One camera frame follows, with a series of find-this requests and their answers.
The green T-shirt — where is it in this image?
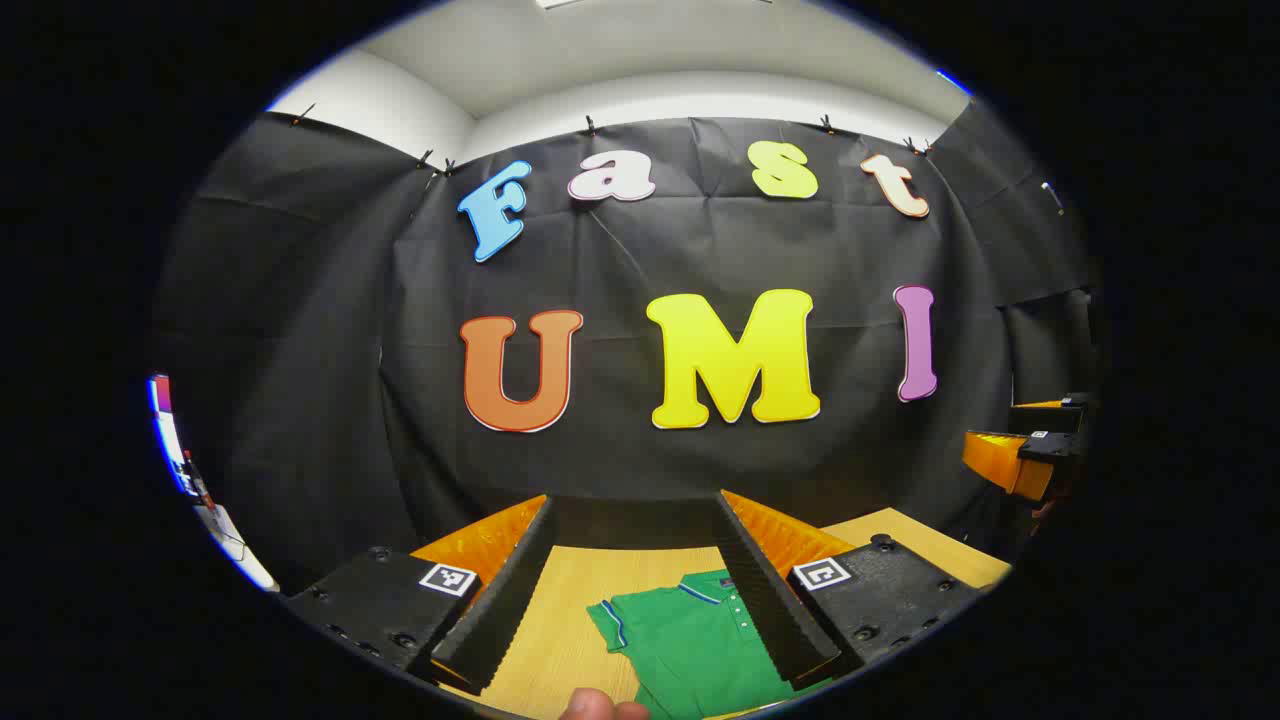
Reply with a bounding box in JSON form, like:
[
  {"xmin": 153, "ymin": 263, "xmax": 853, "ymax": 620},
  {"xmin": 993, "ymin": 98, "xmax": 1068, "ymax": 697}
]
[{"xmin": 586, "ymin": 568, "xmax": 831, "ymax": 720}]

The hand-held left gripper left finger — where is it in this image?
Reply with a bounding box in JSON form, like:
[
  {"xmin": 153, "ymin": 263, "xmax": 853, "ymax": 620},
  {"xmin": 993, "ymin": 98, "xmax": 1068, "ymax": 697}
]
[{"xmin": 283, "ymin": 494, "xmax": 559, "ymax": 698}]

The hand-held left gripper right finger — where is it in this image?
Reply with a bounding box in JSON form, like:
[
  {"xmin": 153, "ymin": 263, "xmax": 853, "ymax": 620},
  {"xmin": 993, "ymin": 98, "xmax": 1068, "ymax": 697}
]
[{"xmin": 712, "ymin": 488, "xmax": 983, "ymax": 691}]

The black backdrop cloth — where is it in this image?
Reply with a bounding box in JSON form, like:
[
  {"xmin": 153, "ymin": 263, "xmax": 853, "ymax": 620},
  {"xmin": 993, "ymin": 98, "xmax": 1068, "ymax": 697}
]
[{"xmin": 150, "ymin": 100, "xmax": 1101, "ymax": 591}]

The white object with cables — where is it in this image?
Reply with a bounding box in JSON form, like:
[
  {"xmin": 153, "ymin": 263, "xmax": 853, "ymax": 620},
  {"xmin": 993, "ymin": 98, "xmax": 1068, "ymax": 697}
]
[{"xmin": 190, "ymin": 480, "xmax": 281, "ymax": 593}]

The row of black cloth clips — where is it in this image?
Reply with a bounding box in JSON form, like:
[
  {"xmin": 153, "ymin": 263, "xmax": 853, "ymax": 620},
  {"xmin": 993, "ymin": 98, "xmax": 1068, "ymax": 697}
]
[{"xmin": 290, "ymin": 102, "xmax": 936, "ymax": 176}]

